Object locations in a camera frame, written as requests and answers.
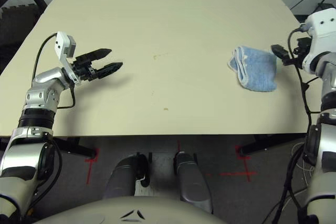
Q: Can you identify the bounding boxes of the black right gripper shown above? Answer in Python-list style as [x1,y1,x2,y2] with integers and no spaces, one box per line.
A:
[270,37,313,67]

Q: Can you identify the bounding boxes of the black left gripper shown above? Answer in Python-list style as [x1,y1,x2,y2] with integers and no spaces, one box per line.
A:
[69,48,123,83]

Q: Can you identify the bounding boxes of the light blue terry rag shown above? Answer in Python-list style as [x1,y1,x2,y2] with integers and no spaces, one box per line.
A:
[227,46,278,92]

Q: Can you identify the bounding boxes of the black table foot bar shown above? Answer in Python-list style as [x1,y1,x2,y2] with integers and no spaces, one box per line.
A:
[51,136,97,158]
[239,133,308,157]

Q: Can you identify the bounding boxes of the black foam floor mat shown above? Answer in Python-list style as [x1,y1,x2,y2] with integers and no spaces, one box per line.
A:
[0,3,44,65]

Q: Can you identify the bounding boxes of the grey left robot leg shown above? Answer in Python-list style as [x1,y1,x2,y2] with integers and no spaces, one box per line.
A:
[102,153,151,200]

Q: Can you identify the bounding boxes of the grey robot leg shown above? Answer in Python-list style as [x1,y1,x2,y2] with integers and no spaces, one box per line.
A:
[102,153,151,200]
[174,151,214,215]

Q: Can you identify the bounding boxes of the grey right robot leg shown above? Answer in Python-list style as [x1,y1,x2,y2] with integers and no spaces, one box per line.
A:
[174,151,214,215]

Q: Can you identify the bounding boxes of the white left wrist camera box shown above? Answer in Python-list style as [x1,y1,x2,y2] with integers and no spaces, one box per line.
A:
[55,31,81,86]

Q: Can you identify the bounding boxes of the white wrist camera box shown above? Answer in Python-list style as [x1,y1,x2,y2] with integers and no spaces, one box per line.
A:
[55,31,81,86]
[301,8,336,76]

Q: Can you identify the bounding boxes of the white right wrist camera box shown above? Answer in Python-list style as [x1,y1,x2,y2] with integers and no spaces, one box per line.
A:
[301,8,336,76]

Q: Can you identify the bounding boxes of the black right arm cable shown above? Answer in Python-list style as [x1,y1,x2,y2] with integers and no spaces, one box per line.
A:
[262,28,320,224]

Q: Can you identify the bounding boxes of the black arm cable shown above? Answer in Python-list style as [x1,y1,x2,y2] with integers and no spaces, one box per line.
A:
[262,28,320,224]
[26,32,76,209]

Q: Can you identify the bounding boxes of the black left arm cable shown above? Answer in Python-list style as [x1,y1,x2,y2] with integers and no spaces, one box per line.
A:
[26,32,76,209]

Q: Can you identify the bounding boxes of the white floor cable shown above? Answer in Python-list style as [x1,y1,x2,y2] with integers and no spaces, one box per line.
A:
[290,142,316,183]

